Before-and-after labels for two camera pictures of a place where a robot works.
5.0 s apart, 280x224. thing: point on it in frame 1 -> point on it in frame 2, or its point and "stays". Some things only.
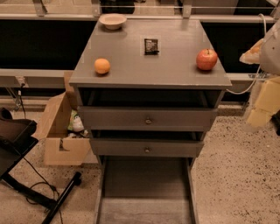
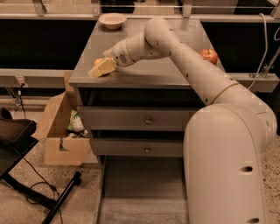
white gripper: (270, 57) -> (119, 54)
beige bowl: (113, 21) stays
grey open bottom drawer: (146, 190) stays
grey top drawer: (144, 118) stays
